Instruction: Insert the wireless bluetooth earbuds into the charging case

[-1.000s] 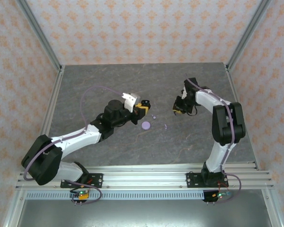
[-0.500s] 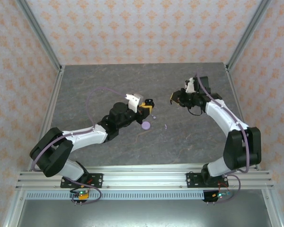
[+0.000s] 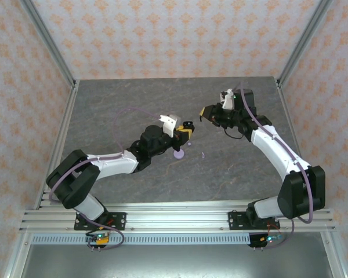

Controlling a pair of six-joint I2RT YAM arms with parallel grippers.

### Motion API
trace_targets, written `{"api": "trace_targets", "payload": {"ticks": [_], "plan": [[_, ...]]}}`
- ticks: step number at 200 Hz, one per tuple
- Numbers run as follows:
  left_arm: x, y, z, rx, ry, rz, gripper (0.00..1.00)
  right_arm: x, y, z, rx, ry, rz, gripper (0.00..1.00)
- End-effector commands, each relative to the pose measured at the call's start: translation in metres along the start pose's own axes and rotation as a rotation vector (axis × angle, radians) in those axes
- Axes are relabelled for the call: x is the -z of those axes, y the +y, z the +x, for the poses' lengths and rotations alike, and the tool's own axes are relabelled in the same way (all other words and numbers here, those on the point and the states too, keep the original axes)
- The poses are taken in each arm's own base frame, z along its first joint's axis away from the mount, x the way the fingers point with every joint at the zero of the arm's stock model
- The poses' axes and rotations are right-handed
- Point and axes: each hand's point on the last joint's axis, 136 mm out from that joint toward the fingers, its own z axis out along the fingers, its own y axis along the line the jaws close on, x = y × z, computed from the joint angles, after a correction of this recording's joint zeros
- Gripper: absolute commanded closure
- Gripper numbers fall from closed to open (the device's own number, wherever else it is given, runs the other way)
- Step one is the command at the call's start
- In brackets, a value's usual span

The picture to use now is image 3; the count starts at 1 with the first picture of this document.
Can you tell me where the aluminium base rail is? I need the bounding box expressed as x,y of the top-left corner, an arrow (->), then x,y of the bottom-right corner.
19,202 -> 336,233

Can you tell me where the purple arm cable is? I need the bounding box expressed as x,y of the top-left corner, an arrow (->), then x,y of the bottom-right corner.
233,81 -> 314,250
48,107 -> 163,251

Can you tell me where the aluminium lower frame rail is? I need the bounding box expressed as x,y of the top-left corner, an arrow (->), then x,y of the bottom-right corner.
2,231 -> 32,278
321,231 -> 348,278

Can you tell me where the grey metal base panel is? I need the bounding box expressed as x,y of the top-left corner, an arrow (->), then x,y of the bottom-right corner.
20,244 -> 337,278

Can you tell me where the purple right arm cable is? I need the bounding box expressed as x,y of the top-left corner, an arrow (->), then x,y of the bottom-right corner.
233,81 -> 314,250

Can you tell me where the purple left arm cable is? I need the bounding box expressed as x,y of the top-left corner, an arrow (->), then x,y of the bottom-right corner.
48,107 -> 163,251

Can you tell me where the slotted grey cable tray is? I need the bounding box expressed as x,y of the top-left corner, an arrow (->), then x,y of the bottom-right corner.
31,233 -> 282,245

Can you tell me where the aluminium frame post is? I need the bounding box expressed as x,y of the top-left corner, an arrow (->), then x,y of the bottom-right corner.
19,0 -> 78,87
277,0 -> 337,86

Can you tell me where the aluminium table side rail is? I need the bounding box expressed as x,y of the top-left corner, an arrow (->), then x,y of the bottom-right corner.
34,80 -> 81,209
275,77 -> 308,169

